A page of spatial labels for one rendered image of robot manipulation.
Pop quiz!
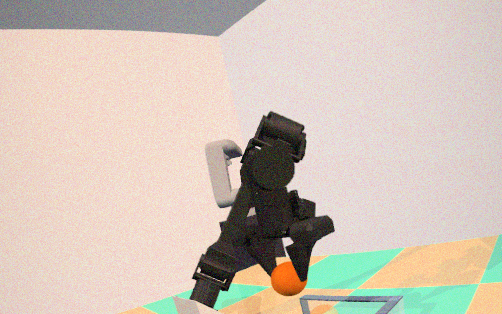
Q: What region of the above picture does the orange ball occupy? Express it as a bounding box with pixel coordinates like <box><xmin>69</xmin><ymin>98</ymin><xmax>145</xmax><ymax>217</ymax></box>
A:
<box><xmin>270</xmin><ymin>261</ymin><xmax>308</xmax><ymax>297</ymax></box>

